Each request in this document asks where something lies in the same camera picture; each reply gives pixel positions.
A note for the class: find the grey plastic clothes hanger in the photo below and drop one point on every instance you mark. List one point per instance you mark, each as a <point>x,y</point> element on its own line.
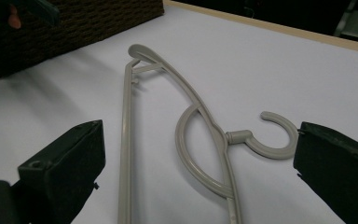
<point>217,137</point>

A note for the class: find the dark brown woven basket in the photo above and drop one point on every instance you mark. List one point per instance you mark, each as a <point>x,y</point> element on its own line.
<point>84,21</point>

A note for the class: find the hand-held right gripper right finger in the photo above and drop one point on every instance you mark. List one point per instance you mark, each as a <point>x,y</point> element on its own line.
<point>338,168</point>

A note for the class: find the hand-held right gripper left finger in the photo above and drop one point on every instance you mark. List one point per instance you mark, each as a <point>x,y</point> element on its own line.
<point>65,165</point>

